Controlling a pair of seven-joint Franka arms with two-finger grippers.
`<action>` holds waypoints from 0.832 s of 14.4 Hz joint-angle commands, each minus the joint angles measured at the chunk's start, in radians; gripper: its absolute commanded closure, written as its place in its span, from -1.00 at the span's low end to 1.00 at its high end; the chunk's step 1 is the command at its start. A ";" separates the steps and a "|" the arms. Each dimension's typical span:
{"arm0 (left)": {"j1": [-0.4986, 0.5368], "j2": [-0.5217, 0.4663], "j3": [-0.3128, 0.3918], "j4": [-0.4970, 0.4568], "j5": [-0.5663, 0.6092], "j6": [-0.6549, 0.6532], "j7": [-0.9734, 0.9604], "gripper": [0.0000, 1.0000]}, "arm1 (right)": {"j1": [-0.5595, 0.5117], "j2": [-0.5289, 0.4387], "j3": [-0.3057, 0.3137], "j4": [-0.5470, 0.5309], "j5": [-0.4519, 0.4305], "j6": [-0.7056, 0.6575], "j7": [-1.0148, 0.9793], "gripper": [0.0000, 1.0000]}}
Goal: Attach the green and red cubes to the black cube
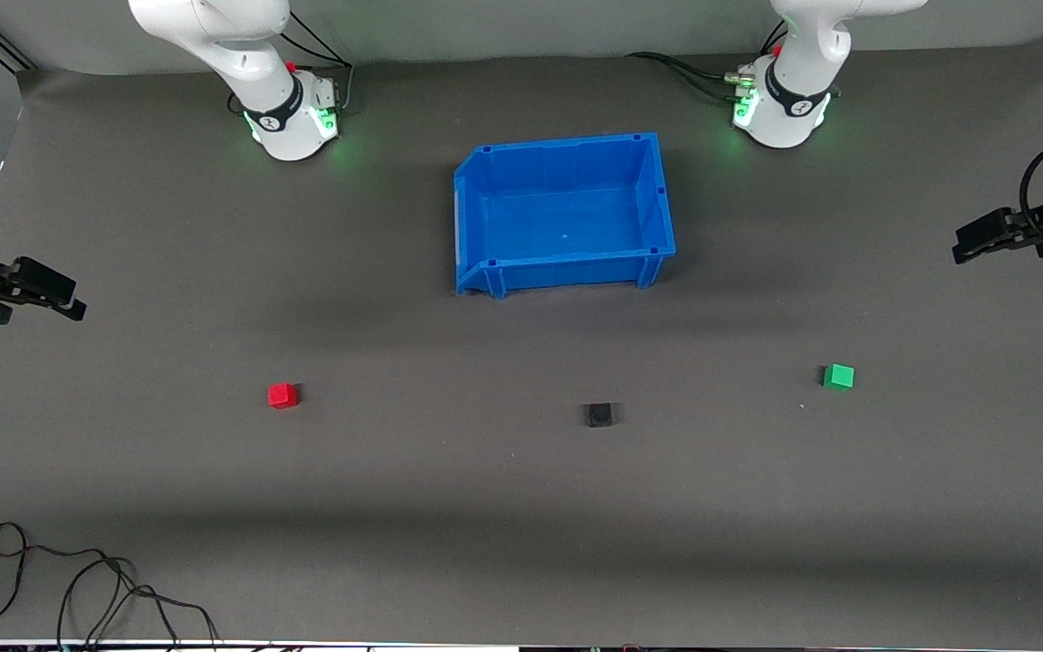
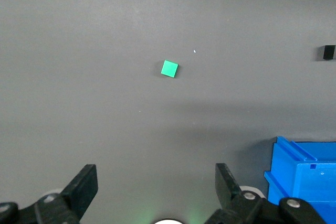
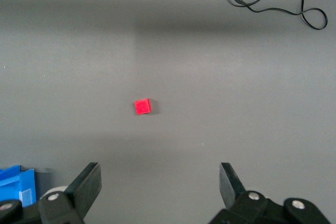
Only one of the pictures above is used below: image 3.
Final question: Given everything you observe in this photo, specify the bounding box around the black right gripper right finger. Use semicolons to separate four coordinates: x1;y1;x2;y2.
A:
208;162;286;224

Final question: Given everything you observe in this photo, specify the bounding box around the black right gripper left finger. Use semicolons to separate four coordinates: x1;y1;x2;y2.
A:
38;162;102;224

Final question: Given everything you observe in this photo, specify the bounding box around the red cube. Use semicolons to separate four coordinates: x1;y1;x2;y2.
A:
134;98;152;116

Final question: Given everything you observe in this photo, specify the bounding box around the blue plastic storage bin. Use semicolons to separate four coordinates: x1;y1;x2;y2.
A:
0;165;37;208

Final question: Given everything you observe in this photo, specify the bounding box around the thin black looped cable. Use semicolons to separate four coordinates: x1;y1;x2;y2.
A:
228;0;328;30

